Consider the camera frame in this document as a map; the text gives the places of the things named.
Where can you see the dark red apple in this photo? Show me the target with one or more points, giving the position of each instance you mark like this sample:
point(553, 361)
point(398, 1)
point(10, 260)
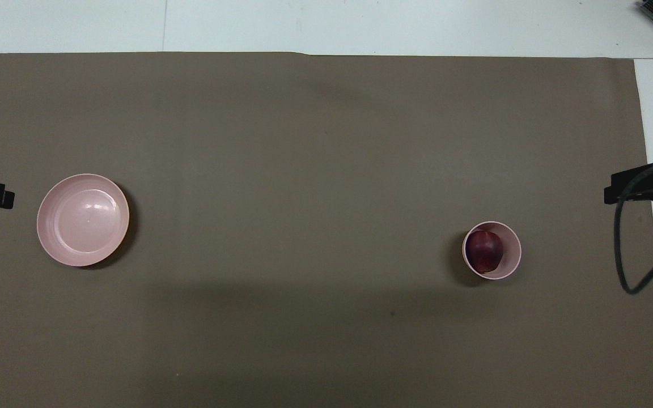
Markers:
point(485, 251)

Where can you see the pink plate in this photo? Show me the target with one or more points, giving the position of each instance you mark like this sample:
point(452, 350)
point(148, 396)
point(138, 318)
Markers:
point(83, 220)

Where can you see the pink bowl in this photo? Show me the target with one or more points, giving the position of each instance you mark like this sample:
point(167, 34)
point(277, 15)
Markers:
point(509, 249)

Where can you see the brown table mat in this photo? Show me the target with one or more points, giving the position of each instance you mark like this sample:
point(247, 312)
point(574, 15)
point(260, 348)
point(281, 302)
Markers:
point(326, 170)

